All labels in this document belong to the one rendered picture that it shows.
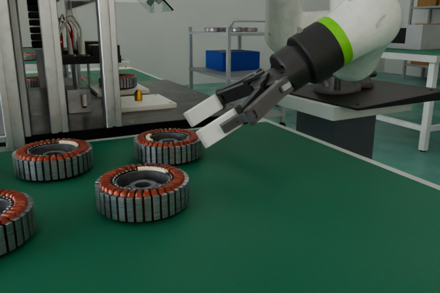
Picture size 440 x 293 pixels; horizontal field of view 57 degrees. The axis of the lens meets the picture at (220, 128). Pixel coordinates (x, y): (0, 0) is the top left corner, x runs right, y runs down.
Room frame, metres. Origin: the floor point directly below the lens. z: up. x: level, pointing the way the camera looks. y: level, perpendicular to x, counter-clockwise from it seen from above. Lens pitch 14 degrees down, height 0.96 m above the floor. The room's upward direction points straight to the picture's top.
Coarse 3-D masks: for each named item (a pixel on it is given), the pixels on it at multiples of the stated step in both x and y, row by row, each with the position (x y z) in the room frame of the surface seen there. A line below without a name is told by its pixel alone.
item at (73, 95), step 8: (72, 88) 0.92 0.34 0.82; (80, 88) 0.92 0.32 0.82; (88, 88) 0.92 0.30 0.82; (72, 96) 0.90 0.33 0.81; (80, 96) 0.91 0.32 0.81; (88, 96) 0.91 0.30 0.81; (72, 104) 0.90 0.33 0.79; (80, 104) 0.91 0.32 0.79; (88, 104) 0.91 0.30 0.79; (72, 112) 0.90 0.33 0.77; (80, 112) 0.91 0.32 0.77
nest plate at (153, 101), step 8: (128, 96) 1.06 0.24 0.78; (144, 96) 1.06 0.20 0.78; (152, 96) 1.06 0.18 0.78; (160, 96) 1.06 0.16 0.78; (128, 104) 0.95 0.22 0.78; (136, 104) 0.95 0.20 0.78; (144, 104) 0.95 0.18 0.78; (152, 104) 0.95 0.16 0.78; (160, 104) 0.95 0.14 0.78; (168, 104) 0.96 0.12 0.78; (176, 104) 0.96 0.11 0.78
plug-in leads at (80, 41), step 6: (60, 18) 0.91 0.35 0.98; (66, 18) 0.91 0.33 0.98; (60, 24) 0.91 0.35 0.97; (66, 24) 0.92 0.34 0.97; (78, 24) 0.92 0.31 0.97; (60, 30) 0.91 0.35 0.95; (66, 30) 0.95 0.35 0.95; (78, 30) 0.96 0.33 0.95; (78, 36) 0.96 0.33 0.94; (78, 42) 0.96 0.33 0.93; (72, 48) 0.92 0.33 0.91; (78, 48) 0.96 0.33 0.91; (84, 48) 0.94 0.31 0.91; (72, 54) 0.92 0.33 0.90; (78, 54) 0.96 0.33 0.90; (84, 54) 0.92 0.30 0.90
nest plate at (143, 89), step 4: (92, 88) 1.20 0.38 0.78; (96, 88) 1.20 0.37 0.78; (100, 88) 1.20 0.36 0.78; (132, 88) 1.20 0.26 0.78; (136, 88) 1.20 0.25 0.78; (140, 88) 1.20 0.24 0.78; (144, 88) 1.20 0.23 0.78; (96, 92) 1.13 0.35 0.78; (100, 92) 1.12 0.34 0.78; (120, 92) 1.15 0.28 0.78; (124, 92) 1.15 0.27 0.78; (128, 92) 1.16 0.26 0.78; (132, 92) 1.16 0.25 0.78; (144, 92) 1.18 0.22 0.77; (148, 92) 1.18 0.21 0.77; (100, 96) 1.12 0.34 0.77
